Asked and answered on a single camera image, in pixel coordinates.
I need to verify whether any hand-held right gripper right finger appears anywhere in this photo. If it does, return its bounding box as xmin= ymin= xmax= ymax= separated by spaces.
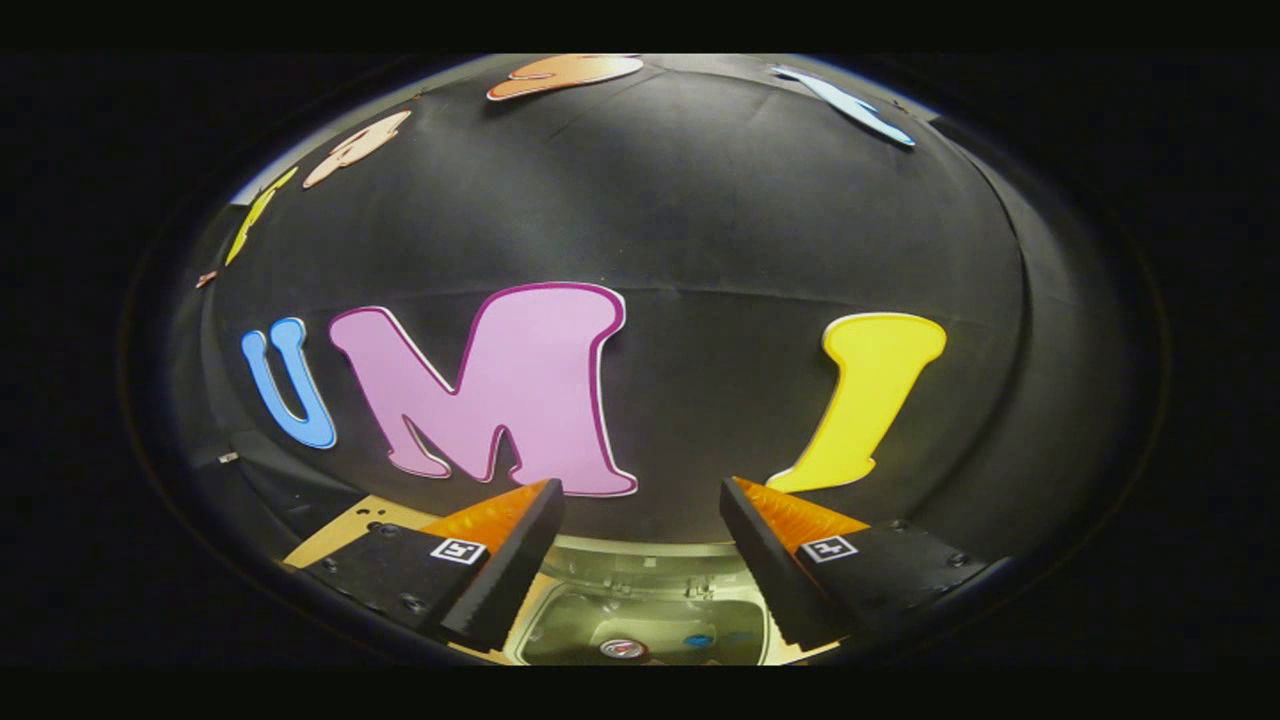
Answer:
xmin=719 ymin=476 xmax=992 ymax=652

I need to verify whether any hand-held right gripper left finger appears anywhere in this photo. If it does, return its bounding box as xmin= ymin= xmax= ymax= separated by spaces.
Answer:
xmin=300 ymin=478 xmax=567 ymax=653

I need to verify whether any pale green garbage bin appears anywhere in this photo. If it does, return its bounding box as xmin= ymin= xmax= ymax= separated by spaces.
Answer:
xmin=505 ymin=535 xmax=793 ymax=666

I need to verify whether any black backdrop cloth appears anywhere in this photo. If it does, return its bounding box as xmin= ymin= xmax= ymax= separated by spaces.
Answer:
xmin=150 ymin=55 xmax=1151 ymax=601

